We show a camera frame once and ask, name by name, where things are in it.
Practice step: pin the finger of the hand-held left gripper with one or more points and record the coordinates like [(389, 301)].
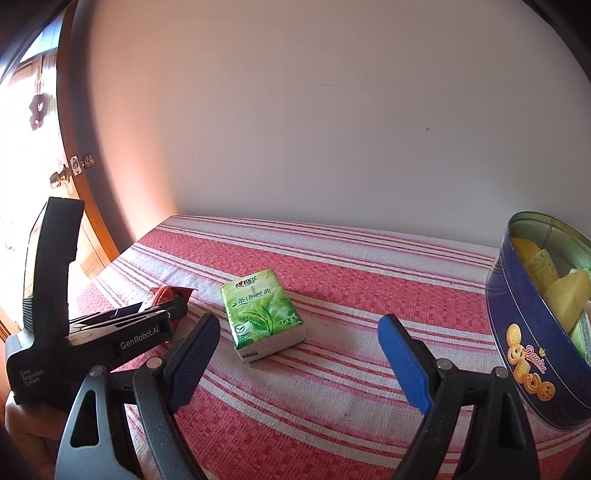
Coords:
[(129, 325), (161, 308)]

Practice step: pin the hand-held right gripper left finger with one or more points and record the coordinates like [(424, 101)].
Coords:
[(191, 364)]

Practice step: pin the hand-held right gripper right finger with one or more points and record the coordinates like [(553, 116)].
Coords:
[(406, 364)]

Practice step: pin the red snack packet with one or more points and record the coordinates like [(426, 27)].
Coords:
[(166, 293)]

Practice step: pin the green leaf print tissue pack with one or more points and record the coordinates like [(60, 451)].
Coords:
[(258, 309)]

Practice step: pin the round blue cookie tin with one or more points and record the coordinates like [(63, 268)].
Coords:
[(517, 323)]

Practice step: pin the green and yellow scouring sponge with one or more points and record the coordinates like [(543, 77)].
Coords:
[(545, 272)]

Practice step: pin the yellow snack packet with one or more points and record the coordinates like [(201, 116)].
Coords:
[(570, 290)]

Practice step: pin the person's left hand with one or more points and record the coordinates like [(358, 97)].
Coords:
[(27, 443)]

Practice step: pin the red striped tablecloth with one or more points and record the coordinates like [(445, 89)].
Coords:
[(332, 406)]

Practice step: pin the wooden door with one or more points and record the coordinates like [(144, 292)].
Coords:
[(97, 240)]

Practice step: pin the brass door knob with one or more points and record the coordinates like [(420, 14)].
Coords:
[(60, 179)]

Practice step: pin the metal door latch plate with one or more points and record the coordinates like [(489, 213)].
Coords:
[(83, 161)]

